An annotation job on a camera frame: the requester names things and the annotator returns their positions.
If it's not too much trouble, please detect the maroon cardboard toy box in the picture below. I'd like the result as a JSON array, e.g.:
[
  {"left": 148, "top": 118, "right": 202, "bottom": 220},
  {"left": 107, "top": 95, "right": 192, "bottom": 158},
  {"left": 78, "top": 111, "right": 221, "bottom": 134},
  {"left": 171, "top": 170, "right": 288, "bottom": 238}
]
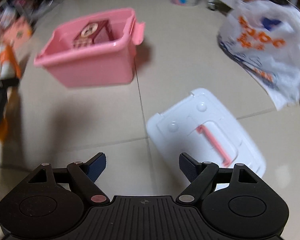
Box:
[{"left": 72, "top": 19, "right": 110, "bottom": 50}]

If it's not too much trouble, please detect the white lid with pink handle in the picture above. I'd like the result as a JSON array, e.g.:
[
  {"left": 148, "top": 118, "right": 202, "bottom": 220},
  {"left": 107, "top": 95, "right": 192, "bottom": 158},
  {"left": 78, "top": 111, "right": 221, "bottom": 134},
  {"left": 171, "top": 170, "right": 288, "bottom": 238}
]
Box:
[{"left": 146, "top": 87, "right": 267, "bottom": 180}]

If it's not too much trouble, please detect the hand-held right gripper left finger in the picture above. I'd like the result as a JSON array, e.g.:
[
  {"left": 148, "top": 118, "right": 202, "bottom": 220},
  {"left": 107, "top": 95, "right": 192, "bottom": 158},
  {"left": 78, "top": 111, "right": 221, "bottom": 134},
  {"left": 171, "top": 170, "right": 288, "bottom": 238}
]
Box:
[{"left": 27, "top": 152, "right": 110, "bottom": 203}]

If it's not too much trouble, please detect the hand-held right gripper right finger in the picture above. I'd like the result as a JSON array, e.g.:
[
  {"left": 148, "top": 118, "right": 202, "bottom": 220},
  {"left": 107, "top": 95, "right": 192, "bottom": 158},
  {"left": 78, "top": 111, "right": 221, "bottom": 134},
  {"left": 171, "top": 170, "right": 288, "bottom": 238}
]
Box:
[{"left": 179, "top": 152, "right": 256, "bottom": 203}]

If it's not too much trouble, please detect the white printed plastic bag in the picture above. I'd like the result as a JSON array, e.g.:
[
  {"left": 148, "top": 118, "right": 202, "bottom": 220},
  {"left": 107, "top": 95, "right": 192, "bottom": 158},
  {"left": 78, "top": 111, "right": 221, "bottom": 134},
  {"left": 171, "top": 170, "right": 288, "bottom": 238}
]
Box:
[{"left": 217, "top": 0, "right": 300, "bottom": 110}]

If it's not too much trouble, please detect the pink plastic storage box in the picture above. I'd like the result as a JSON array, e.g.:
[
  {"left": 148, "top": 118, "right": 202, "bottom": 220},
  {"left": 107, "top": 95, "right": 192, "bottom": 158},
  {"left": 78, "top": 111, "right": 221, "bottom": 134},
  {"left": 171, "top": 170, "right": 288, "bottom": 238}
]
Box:
[{"left": 34, "top": 7, "right": 145, "bottom": 88}]

